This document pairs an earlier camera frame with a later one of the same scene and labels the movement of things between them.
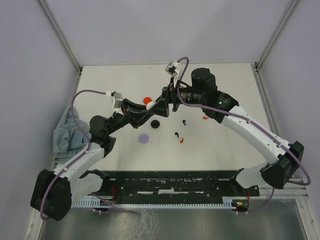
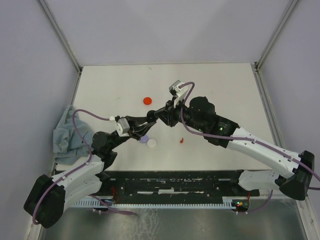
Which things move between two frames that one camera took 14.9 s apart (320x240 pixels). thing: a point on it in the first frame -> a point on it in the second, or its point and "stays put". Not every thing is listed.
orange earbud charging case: [147, 100] stays put
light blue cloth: [68, 140] stays put
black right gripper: [169, 95] -> [167, 114]
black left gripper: [136, 119] -> [137, 131]
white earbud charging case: [150, 104] -> [151, 143]
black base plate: [178, 184] stays put
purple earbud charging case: [143, 138] stays put
